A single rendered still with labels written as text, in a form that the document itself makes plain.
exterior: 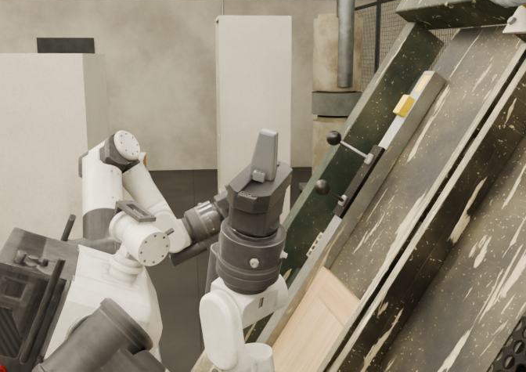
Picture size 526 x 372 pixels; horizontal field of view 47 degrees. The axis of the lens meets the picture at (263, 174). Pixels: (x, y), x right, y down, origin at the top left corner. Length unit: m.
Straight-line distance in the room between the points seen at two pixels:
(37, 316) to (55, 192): 2.54
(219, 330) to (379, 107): 1.04
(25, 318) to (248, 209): 0.49
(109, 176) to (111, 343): 0.58
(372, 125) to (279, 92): 3.25
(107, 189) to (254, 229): 0.69
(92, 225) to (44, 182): 2.19
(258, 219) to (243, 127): 4.20
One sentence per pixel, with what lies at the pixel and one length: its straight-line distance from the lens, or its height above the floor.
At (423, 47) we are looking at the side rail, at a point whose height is 1.76.
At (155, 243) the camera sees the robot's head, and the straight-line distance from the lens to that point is 1.07.
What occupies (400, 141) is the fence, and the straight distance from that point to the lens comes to 1.50.
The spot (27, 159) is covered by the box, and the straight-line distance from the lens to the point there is 3.53.
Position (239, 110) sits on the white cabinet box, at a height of 1.30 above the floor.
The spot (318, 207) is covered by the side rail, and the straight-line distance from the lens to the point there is 1.71.
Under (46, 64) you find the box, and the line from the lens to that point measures 3.46.
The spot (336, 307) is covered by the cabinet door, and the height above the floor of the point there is 1.20.
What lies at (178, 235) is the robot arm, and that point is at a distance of 1.50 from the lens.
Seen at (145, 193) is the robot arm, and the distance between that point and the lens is 1.51.
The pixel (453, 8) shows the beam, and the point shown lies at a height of 1.85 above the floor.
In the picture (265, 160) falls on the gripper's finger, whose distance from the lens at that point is 0.74.
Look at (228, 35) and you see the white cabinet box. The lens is 4.89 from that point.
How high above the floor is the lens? 1.74
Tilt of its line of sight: 11 degrees down
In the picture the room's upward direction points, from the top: straight up
